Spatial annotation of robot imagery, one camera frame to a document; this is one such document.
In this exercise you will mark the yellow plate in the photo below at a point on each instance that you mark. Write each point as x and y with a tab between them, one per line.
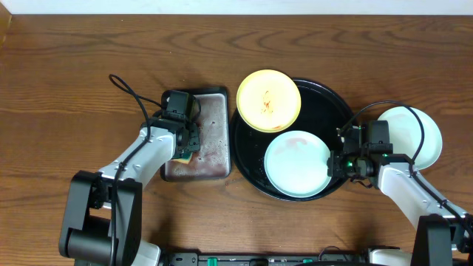
268	101

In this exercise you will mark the green yellow sponge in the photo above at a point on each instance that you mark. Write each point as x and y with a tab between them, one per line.
186	159

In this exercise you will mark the rectangular black water tray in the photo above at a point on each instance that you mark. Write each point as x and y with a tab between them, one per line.
213	160

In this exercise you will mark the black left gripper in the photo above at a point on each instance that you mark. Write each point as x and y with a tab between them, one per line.
194	134

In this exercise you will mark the mint green plate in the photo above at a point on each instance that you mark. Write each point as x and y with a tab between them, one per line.
405	135
295	163

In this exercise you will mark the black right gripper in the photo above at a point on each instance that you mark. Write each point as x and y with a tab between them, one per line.
334	164

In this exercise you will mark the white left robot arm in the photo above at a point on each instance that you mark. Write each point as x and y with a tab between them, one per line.
103	215

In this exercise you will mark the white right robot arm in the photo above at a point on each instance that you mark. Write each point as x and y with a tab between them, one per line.
441	227

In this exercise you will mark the round black tray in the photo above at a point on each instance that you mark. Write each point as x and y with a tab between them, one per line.
322	112

